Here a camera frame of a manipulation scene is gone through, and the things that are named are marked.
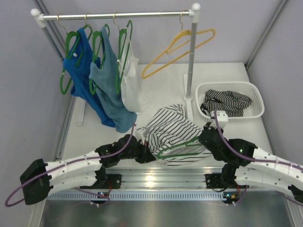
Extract slotted grey cable duct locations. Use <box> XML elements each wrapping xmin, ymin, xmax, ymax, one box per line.
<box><xmin>47</xmin><ymin>191</ymin><xmax>240</xmax><ymax>201</ymax></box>

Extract green hanger with grey-blue top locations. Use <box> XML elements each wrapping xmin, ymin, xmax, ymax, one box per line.
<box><xmin>89</xmin><ymin>24</ymin><xmax>110</xmax><ymax>96</ymax></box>

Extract black white-striped garment in basket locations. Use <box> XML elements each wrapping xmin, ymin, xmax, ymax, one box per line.
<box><xmin>200</xmin><ymin>89</ymin><xmax>252</xmax><ymax>117</ymax></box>

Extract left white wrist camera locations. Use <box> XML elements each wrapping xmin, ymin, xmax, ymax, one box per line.
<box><xmin>136</xmin><ymin>127</ymin><xmax>150</xmax><ymax>141</ymax></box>

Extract white plastic laundry basket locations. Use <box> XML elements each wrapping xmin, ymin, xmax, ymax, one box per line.
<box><xmin>196</xmin><ymin>81</ymin><xmax>264</xmax><ymax>121</ymax></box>

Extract green hanger with white top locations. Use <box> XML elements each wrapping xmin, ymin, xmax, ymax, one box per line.
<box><xmin>113</xmin><ymin>11</ymin><xmax>133</xmax><ymax>94</ymax></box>

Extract bright blue tank top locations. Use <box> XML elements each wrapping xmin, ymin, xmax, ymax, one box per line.
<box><xmin>62</xmin><ymin>27</ymin><xmax>114</xmax><ymax>128</ymax></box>

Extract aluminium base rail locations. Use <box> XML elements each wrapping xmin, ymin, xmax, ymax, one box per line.
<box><xmin>106</xmin><ymin>167</ymin><xmax>222</xmax><ymax>191</ymax></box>

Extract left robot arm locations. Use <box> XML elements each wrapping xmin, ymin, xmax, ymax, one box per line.
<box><xmin>20</xmin><ymin>134</ymin><xmax>155</xmax><ymax>205</ymax></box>

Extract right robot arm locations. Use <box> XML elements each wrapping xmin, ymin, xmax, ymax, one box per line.
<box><xmin>198</xmin><ymin>125</ymin><xmax>303</xmax><ymax>203</ymax></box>

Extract white black-striped tank top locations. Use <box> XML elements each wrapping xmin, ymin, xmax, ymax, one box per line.
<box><xmin>136</xmin><ymin>104</ymin><xmax>211</xmax><ymax>168</ymax></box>

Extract grey-blue tank top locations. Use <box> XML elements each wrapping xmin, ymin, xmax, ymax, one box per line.
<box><xmin>89</xmin><ymin>26</ymin><xmax>137</xmax><ymax>133</ymax></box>

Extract white and silver clothes rack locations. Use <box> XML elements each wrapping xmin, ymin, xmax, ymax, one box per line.
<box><xmin>30</xmin><ymin>3</ymin><xmax>201</xmax><ymax>121</ymax></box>

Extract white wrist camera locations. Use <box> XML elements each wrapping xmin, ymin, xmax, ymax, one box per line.
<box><xmin>210</xmin><ymin>111</ymin><xmax>229</xmax><ymax>129</ymax></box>
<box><xmin>136</xmin><ymin>127</ymin><xmax>150</xmax><ymax>141</ymax></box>

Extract yellow hanger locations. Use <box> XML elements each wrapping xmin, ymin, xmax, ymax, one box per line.
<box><xmin>141</xmin><ymin>18</ymin><xmax>216</xmax><ymax>79</ymax></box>

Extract green hanger with blue top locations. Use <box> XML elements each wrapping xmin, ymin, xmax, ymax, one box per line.
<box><xmin>57</xmin><ymin>12</ymin><xmax>93</xmax><ymax>95</ymax></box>

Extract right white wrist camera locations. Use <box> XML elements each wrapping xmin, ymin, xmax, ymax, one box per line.
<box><xmin>210</xmin><ymin>111</ymin><xmax>229</xmax><ymax>129</ymax></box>

